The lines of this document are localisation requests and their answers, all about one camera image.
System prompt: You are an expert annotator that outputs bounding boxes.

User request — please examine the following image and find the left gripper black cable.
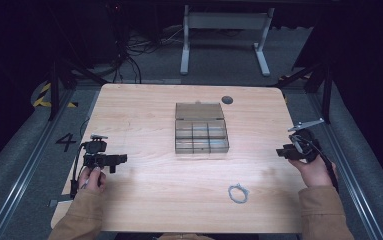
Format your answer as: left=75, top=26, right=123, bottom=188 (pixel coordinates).
left=69, top=145, right=91, bottom=200

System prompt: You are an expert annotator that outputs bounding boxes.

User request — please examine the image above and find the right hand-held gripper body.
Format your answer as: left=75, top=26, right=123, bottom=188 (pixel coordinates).
left=286, top=117, right=326, bottom=164

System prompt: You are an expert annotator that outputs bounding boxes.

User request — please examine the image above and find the black metal stand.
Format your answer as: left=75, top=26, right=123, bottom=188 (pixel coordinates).
left=46, top=59, right=109, bottom=122
left=274, top=62, right=334, bottom=125

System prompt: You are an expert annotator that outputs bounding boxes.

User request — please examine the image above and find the tangle of black floor cables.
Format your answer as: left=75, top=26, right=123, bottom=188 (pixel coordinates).
left=111, top=25, right=184, bottom=84

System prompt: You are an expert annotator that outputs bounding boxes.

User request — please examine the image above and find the person's right hand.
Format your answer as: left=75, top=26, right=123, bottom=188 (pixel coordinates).
left=288, top=154, right=339, bottom=189

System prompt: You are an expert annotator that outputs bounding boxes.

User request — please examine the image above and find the aluminium floor rail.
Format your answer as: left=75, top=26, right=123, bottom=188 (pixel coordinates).
left=307, top=91, right=383, bottom=240
left=0, top=87, right=78, bottom=240

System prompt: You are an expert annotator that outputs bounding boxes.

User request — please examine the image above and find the clear plastic compartment box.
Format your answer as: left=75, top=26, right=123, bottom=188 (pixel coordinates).
left=174, top=101, right=230, bottom=155

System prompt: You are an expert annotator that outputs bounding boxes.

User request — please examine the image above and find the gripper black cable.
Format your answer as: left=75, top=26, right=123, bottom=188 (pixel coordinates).
left=69, top=145, right=91, bottom=200
left=307, top=138, right=341, bottom=194

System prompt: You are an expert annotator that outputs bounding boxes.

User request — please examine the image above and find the white metal table frame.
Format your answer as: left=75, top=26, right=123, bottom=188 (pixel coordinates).
left=179, top=4, right=276, bottom=77

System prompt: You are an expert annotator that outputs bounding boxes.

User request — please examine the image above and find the small metal ring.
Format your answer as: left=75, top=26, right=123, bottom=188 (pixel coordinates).
left=227, top=182, right=251, bottom=205

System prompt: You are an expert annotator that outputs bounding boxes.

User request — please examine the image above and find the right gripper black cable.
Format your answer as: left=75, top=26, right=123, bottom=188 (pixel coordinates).
left=307, top=138, right=341, bottom=194

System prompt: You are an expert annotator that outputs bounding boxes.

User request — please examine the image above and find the person's left hand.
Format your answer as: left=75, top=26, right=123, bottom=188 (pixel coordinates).
left=77, top=166, right=108, bottom=193

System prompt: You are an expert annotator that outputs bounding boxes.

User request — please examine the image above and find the yellow black hazard tape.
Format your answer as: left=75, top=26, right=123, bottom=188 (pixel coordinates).
left=32, top=82, right=79, bottom=109

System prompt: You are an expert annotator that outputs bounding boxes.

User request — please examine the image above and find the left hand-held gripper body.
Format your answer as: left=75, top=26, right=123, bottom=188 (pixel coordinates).
left=80, top=133, right=114, bottom=169

